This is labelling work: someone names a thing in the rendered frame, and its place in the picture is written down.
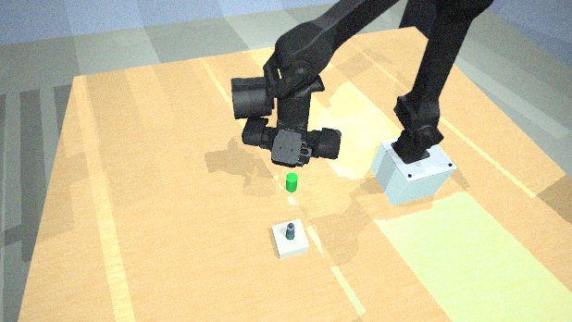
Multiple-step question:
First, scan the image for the green marker cap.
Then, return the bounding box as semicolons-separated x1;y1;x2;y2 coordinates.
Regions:
286;173;298;192

